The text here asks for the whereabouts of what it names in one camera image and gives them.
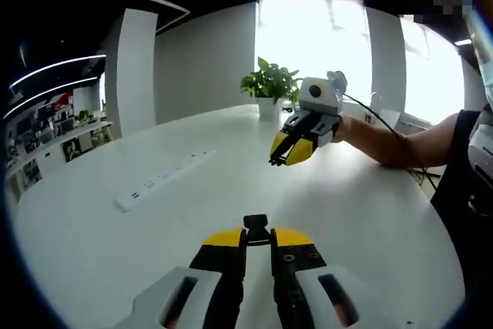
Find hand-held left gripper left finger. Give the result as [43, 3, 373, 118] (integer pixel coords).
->
[113, 227, 248, 329]

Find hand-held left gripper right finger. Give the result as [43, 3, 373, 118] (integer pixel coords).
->
[269, 227, 390, 329]

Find black plastic buckle pronged part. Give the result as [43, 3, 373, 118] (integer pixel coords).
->
[267, 153, 290, 170]

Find black plastic buckle socket part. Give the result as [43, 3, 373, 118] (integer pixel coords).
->
[243, 213, 270, 248]

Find white tabletop device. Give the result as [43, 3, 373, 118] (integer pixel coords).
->
[363, 108, 402, 130]

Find potted green plant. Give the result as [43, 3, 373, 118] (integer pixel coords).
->
[240, 55, 304, 122]

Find white power strip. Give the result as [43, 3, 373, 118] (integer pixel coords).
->
[113, 149, 218, 213]

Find white worn headset device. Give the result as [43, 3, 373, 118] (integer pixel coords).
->
[466, 109, 493, 191]

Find light blue face mask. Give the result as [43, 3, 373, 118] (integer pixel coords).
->
[464, 8, 493, 109]

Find person's black shirt torso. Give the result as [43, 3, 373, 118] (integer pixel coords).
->
[430, 108, 493, 309]

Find row of white office desks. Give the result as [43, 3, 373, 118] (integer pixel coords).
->
[4, 116, 115, 200]

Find red display screen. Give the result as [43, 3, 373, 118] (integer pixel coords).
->
[47, 90, 75, 112]

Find ceiling light strip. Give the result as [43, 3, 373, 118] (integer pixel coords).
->
[8, 54, 107, 89]
[3, 76, 102, 120]

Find black cable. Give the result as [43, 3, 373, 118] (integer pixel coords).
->
[341, 92, 441, 193]

